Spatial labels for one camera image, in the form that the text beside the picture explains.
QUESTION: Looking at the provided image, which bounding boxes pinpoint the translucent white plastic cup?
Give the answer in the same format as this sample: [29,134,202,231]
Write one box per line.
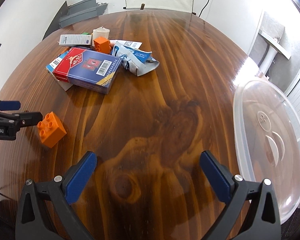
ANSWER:
[92,27,110,46]

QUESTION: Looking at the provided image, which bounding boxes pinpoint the white pedestal sink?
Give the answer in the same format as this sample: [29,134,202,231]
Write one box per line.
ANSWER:
[259,29,292,77]

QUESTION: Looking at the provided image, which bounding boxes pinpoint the red and blue card box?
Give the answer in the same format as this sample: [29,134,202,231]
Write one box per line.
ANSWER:
[52,47,122,95]

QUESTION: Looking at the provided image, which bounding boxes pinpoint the blue and white crumpled packet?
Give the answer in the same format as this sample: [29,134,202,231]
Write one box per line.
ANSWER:
[111,41,160,77]

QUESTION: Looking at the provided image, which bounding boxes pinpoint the grey stairs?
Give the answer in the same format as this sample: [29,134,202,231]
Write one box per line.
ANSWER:
[58,0,108,28]

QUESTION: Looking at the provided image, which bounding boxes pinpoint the white paper leaflet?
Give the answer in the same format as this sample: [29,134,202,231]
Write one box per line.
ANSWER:
[110,39,143,49]

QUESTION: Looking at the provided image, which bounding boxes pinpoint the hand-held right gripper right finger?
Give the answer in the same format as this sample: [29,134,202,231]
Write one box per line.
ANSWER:
[199,151,282,240]

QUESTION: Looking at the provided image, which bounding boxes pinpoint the white medicine box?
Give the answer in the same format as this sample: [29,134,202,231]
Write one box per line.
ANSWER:
[59,34,92,47]

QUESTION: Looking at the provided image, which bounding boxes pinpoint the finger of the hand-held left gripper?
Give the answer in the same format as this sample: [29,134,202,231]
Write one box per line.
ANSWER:
[0,109,43,132]
[0,99,21,111]

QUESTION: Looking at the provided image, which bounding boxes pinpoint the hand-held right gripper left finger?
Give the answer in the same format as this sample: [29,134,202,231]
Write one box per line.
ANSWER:
[15,151,98,240]

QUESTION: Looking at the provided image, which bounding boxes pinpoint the orange toy building block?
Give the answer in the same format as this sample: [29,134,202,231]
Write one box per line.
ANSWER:
[37,112,67,148]
[93,37,111,54]

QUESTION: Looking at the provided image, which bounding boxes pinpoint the blue and white flat box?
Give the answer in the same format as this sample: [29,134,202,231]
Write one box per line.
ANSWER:
[45,48,73,91]

